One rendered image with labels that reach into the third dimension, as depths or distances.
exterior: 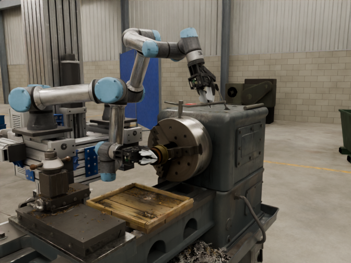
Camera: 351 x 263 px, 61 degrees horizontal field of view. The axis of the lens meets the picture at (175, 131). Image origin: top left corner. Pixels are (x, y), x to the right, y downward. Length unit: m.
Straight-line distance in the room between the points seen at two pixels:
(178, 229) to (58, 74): 1.16
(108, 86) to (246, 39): 10.71
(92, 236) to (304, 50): 10.90
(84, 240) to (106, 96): 0.69
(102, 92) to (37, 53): 0.71
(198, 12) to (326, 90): 5.68
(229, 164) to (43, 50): 1.23
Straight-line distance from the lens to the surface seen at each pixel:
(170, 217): 1.22
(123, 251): 0.99
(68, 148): 1.61
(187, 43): 1.36
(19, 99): 1.55
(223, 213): 1.58
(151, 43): 1.38
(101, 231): 0.96
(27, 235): 1.16
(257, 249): 2.00
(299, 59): 11.43
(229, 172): 1.51
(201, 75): 1.29
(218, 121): 1.46
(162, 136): 1.42
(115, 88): 1.38
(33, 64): 2.04
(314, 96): 11.36
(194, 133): 1.35
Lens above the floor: 1.41
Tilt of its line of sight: 10 degrees down
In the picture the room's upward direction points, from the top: straight up
